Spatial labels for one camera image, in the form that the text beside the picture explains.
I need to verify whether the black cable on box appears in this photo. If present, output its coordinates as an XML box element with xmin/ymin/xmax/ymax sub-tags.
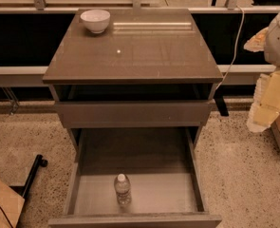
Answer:
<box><xmin>0</xmin><ymin>192</ymin><xmax>14</xmax><ymax>228</ymax></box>

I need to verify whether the grey drawer cabinet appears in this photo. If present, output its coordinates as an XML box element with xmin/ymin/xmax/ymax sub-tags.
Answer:
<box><xmin>48</xmin><ymin>9</ymin><xmax>220</xmax><ymax>146</ymax></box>

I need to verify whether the open grey middle drawer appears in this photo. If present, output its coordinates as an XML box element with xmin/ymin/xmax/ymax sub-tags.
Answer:
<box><xmin>49</xmin><ymin>127</ymin><xmax>221</xmax><ymax>228</ymax></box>

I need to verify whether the cardboard box at left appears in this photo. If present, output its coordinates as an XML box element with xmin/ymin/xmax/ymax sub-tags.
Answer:
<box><xmin>0</xmin><ymin>180</ymin><xmax>25</xmax><ymax>228</ymax></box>

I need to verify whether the black wheeled stand leg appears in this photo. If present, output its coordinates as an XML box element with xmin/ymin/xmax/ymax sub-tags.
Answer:
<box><xmin>11</xmin><ymin>155</ymin><xmax>48</xmax><ymax>199</ymax></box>

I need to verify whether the clear plastic water bottle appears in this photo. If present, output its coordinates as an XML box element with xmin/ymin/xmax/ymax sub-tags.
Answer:
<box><xmin>114</xmin><ymin>174</ymin><xmax>132</xmax><ymax>206</ymax></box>

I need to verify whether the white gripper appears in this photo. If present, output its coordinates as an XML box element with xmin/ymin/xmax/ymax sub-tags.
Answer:
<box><xmin>244</xmin><ymin>12</ymin><xmax>280</xmax><ymax>133</ymax></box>

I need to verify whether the white hanging cable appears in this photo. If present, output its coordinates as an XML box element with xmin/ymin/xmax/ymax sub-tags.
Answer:
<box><xmin>214</xmin><ymin>5</ymin><xmax>246</xmax><ymax>91</ymax></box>

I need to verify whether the closed grey top drawer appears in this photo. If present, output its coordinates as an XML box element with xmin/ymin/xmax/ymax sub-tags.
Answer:
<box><xmin>54</xmin><ymin>102</ymin><xmax>211</xmax><ymax>128</ymax></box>

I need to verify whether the metal railing beam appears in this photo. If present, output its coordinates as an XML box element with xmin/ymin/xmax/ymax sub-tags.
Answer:
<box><xmin>0</xmin><ymin>64</ymin><xmax>274</xmax><ymax>87</ymax></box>

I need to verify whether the white ceramic bowl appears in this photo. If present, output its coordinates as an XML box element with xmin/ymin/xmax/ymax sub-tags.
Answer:
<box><xmin>81</xmin><ymin>9</ymin><xmax>110</xmax><ymax>33</ymax></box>

